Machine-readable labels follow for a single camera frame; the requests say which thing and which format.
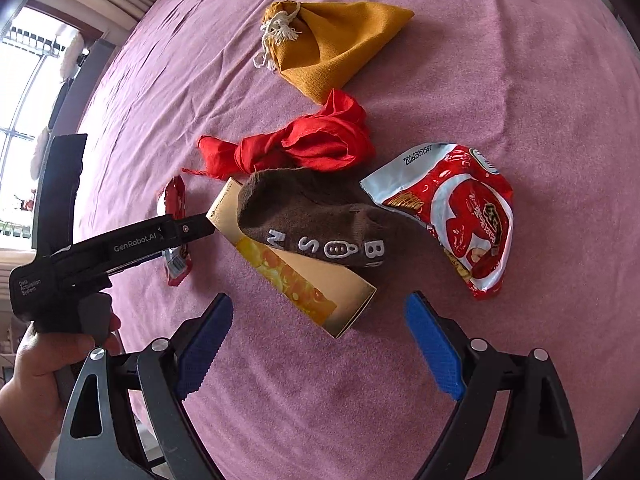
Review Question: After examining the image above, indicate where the red knotted cloth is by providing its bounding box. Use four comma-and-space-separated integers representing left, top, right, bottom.
182, 89, 375, 181

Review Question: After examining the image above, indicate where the gold cardboard box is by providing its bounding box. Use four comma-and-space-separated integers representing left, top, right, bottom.
206, 177, 377, 339

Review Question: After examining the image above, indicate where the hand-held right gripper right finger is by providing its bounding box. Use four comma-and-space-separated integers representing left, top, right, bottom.
404, 291, 583, 480

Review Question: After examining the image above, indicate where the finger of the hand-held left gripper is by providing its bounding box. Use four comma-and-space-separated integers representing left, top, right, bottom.
31, 133, 89, 262
161, 214, 217, 250

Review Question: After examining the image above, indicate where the brown sock with white letters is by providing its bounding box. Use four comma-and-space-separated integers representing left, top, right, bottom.
236, 170, 436, 267

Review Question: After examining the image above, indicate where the dark grey window seat cushion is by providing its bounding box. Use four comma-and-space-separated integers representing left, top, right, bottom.
47, 40, 118, 131

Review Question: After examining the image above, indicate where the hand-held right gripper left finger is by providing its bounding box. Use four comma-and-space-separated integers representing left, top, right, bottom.
56, 292, 235, 480

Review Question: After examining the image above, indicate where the mustard drawstring pouch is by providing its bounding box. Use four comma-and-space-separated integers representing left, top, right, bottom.
252, 1, 415, 106

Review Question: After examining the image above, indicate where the window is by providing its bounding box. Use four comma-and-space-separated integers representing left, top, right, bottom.
0, 7, 96, 251

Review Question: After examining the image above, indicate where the person's left hand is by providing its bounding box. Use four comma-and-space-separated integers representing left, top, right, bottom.
0, 312, 123, 441

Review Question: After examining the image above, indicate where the red snack bag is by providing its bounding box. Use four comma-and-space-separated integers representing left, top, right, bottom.
360, 143, 515, 301

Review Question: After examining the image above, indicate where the red foil wrapper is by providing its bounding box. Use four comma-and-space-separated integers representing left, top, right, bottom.
156, 176, 195, 287

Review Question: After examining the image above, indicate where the white plush cushion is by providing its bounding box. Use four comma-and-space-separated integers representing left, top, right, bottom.
62, 30, 85, 81

